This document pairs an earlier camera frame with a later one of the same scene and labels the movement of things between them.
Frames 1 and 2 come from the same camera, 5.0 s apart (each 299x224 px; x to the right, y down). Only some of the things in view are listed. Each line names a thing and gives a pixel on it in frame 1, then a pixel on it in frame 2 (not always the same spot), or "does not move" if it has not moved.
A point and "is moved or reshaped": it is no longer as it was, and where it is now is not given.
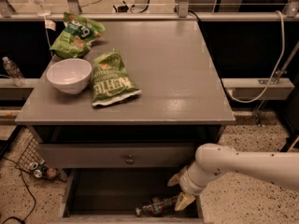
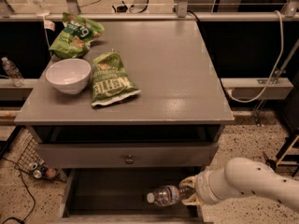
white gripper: x=186 y=181 → x=202 y=186
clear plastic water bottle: x=157 y=206 is moved or reshaped
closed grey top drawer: x=117 y=155 does not move
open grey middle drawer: x=113 y=195 does not move
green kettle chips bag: x=111 y=80 does not move
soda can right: x=37 y=174 does not move
